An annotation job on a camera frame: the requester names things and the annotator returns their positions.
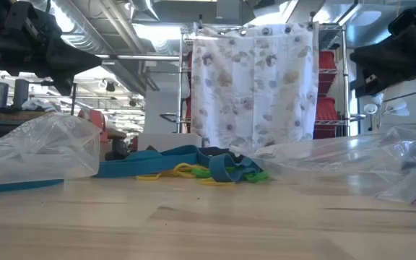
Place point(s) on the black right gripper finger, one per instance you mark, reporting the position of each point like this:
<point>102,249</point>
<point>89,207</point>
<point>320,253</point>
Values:
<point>388,61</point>

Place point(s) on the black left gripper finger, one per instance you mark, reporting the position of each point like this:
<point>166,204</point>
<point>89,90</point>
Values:
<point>70,61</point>

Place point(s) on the black rubber band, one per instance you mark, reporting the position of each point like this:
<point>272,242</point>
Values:
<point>204,157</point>

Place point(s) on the white multi-head lamp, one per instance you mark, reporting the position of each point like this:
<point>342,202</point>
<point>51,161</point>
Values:
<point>395,106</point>

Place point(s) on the dark grey canister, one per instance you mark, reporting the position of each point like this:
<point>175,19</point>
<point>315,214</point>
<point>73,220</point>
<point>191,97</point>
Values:
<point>1,95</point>
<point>21,94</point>

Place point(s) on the white crumpled cloth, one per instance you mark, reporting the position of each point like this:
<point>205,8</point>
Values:
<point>38,104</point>

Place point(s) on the red plastic bin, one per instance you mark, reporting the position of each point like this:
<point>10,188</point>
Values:
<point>327,61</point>
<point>325,108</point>

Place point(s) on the red tape dispenser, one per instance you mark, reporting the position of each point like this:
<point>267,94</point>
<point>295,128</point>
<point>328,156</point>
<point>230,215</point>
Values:
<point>94,124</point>

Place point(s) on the white cardboard box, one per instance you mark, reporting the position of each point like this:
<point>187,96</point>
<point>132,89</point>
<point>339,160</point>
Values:
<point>168,141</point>

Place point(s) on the white floral curtain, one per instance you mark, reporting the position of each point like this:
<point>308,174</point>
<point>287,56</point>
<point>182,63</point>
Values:
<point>255,90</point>

